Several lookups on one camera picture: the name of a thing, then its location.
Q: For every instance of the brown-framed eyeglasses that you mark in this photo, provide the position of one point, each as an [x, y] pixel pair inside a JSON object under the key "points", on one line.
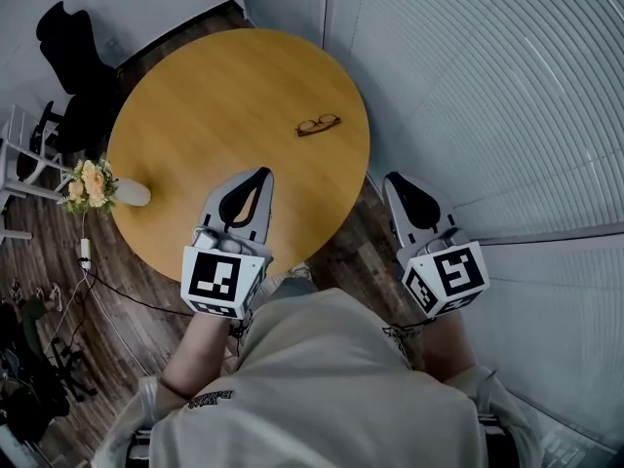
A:
{"points": [[317, 125]]}

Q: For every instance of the light sneaker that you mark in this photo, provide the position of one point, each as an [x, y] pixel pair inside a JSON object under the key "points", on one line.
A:
{"points": [[16, 288], [56, 298]]}

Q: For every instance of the white power strip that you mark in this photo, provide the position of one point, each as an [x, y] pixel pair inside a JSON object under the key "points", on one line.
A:
{"points": [[85, 251]]}

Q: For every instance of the glass partition with blinds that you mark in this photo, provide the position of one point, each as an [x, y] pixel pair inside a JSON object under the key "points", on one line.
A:
{"points": [[487, 90]]}

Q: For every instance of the white vase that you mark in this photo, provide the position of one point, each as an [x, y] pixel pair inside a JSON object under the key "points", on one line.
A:
{"points": [[134, 193]]}

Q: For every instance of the yellow flower bouquet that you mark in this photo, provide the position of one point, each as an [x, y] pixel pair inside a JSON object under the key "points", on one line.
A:
{"points": [[90, 183]]}

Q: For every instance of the white stool frame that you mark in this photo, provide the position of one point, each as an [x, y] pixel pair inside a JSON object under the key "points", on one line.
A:
{"points": [[14, 164]]}

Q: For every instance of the person's left forearm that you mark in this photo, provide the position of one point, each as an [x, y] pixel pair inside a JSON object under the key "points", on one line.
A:
{"points": [[200, 359]]}

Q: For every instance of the black wheeled stand base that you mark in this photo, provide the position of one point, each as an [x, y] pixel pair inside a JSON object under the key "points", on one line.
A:
{"points": [[68, 363]]}

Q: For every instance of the black office chair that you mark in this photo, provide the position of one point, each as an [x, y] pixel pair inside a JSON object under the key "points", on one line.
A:
{"points": [[73, 76]]}

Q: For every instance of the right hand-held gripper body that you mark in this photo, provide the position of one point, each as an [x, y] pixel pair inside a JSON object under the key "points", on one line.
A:
{"points": [[453, 276]]}

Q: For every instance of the person's beige shirt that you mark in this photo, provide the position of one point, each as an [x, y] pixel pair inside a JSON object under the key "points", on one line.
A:
{"points": [[317, 383]]}

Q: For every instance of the person's grey trousers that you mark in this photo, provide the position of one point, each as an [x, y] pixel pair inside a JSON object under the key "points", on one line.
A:
{"points": [[292, 290]]}

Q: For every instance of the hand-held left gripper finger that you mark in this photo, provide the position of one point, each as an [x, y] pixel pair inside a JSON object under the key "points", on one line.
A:
{"points": [[214, 207], [267, 203]]}

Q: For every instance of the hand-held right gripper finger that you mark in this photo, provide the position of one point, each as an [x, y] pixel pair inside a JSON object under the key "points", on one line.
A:
{"points": [[434, 207], [396, 212]]}

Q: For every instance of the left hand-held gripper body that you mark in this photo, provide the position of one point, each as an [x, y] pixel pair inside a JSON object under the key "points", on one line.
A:
{"points": [[214, 276]]}

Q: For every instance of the person's right forearm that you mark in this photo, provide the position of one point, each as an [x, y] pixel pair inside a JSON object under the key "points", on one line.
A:
{"points": [[448, 349]]}

